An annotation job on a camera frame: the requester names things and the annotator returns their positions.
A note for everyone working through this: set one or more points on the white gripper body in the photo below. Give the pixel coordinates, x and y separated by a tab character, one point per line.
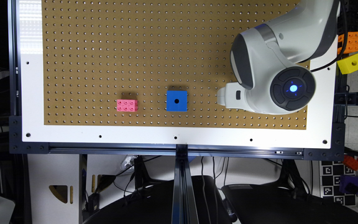
232	96

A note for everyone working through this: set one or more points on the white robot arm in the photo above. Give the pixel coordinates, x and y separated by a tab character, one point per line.
266	59

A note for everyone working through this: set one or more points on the blue block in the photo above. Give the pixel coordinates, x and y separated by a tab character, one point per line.
176	101

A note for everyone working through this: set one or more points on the pink brick block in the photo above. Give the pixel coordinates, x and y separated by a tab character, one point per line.
127	105

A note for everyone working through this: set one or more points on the yellow block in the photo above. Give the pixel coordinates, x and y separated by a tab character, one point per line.
348	64

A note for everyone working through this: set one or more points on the purple block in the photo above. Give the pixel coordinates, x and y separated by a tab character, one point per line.
348	184

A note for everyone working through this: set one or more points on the right black chair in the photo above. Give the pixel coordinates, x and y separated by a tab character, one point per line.
268	204

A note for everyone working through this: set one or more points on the black chair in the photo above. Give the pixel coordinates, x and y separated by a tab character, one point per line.
155	207
268	204

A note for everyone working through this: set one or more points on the fiducial marker sheet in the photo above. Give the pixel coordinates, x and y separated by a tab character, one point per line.
330	174

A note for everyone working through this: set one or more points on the brown pegboard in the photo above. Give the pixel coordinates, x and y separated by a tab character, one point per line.
96	52

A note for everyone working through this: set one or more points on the left black chair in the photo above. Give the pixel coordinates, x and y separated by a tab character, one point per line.
155	207

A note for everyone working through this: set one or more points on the black brick stack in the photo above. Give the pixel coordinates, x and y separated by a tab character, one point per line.
351	9

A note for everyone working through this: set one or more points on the white cabinet panel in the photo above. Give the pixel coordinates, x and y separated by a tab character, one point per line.
55	188

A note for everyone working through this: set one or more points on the white board frame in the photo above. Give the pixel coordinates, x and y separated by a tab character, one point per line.
318	134

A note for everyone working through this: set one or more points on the black aluminium frame rail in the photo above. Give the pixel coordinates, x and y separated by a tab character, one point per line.
334	153

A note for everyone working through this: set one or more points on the black vertical frame post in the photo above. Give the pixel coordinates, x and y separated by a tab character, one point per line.
184	210

